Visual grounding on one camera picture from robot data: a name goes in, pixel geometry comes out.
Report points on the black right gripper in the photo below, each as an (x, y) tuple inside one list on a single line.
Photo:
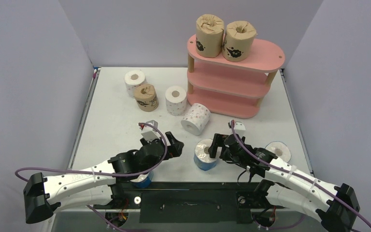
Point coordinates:
[(221, 145)]

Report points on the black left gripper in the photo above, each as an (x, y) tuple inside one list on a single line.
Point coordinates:
[(175, 151)]

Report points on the blue roll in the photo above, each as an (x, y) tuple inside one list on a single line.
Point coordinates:
[(280, 149), (202, 157), (143, 180)]

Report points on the white floral roll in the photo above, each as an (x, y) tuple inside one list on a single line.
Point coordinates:
[(134, 79), (176, 100), (195, 119)]

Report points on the brown paper roll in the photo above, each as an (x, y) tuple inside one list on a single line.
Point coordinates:
[(238, 39)]

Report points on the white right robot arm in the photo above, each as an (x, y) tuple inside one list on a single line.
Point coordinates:
[(335, 207)]

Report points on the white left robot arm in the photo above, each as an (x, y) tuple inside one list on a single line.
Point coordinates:
[(47, 195)]

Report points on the pink three-tier wooden shelf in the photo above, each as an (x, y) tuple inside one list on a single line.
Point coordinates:
[(233, 88)]

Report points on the brown wrapped roll on shelf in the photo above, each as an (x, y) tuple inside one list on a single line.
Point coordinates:
[(209, 35)]

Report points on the brown wrapped roll on table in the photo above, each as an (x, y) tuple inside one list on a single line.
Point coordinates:
[(146, 97)]

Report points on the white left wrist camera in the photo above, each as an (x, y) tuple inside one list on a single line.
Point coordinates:
[(148, 131)]

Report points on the aluminium frame rail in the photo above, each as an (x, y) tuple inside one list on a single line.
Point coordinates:
[(74, 216)]

